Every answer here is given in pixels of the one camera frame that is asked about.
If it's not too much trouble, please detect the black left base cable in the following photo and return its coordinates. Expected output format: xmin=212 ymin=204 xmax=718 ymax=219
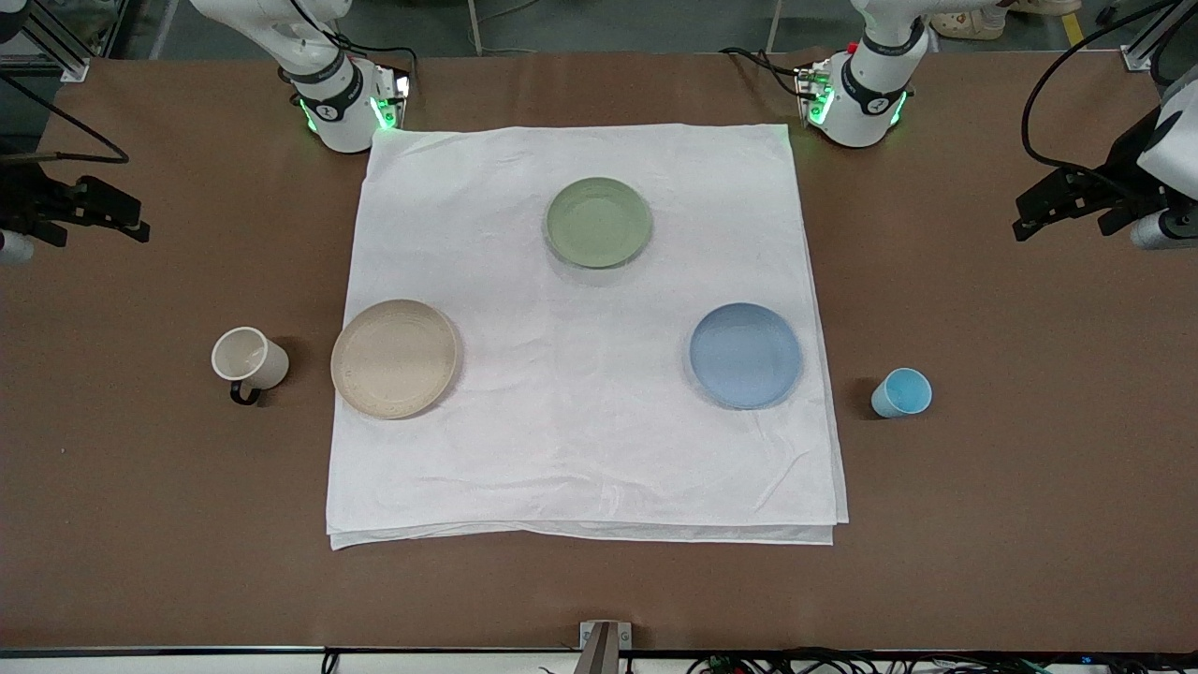
xmin=719 ymin=45 xmax=811 ymax=100

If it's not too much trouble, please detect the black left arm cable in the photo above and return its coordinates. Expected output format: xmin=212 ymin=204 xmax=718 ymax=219
xmin=1020 ymin=0 xmax=1198 ymax=179

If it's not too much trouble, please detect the white square cloth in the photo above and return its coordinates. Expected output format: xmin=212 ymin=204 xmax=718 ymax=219
xmin=326 ymin=124 xmax=850 ymax=550

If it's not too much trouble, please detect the light blue cup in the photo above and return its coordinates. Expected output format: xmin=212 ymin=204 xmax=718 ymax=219
xmin=870 ymin=367 xmax=933 ymax=419

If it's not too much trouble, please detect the beige round plate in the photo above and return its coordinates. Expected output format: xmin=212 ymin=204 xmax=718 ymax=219
xmin=330 ymin=299 xmax=461 ymax=420

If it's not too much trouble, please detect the black right base cable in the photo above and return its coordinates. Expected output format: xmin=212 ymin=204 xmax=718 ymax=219
xmin=323 ymin=26 xmax=419 ymax=85

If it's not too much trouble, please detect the beige shoe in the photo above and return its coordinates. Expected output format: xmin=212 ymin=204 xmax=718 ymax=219
xmin=931 ymin=0 xmax=1008 ymax=39

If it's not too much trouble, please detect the blue round plate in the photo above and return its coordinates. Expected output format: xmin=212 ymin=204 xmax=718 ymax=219
xmin=689 ymin=301 xmax=804 ymax=411

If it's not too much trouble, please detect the green round plate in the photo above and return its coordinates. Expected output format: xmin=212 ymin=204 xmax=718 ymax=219
xmin=545 ymin=176 xmax=653 ymax=271

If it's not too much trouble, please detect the black base cable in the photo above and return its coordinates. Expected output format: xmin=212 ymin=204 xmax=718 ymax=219
xmin=323 ymin=26 xmax=419 ymax=85
xmin=719 ymin=45 xmax=811 ymax=100

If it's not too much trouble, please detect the gray metal camera bracket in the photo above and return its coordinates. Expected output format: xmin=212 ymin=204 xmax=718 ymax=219
xmin=579 ymin=621 xmax=631 ymax=674

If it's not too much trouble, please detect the aluminium frame profile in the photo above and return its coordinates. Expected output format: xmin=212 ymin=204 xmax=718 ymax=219
xmin=1121 ymin=0 xmax=1198 ymax=72
xmin=0 ymin=0 xmax=91 ymax=83

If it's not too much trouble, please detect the white mug black handle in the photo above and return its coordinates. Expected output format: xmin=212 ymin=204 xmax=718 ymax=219
xmin=211 ymin=326 xmax=290 ymax=407

